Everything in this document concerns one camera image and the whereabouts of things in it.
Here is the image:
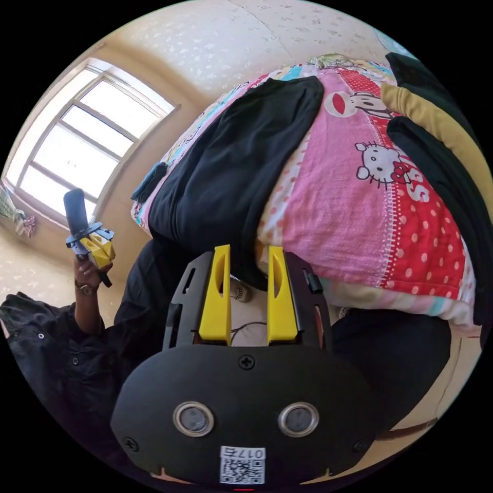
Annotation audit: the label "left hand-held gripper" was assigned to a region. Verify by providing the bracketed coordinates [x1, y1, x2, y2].
[65, 221, 116, 289]

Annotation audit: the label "black pants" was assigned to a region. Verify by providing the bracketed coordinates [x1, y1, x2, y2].
[147, 74, 326, 292]

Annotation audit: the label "person's left forearm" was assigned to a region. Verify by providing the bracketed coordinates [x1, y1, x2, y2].
[73, 280, 106, 335]

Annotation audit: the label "tied patterned curtain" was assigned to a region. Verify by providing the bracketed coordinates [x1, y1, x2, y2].
[0, 180, 37, 238]

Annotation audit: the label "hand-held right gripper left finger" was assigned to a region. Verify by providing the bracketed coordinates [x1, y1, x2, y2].
[198, 244, 232, 345]

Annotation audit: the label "bed with printed pink quilt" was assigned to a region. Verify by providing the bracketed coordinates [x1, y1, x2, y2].
[130, 53, 483, 329]

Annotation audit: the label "person's left hand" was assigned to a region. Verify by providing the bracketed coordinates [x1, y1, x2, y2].
[73, 255, 113, 289]

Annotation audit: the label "window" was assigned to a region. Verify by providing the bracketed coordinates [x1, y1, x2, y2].
[1, 57, 182, 229]

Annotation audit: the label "person's body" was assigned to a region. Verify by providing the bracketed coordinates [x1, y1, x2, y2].
[0, 238, 452, 477]

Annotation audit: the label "small dark blue cloth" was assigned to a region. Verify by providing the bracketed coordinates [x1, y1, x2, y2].
[130, 161, 168, 203]

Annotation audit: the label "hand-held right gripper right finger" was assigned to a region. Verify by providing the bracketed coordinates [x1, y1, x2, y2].
[266, 245, 299, 345]

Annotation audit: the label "pile of clothes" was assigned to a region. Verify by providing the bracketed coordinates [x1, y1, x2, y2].
[380, 51, 493, 328]

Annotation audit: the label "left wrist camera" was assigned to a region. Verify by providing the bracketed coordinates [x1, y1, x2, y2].
[63, 188, 88, 236]

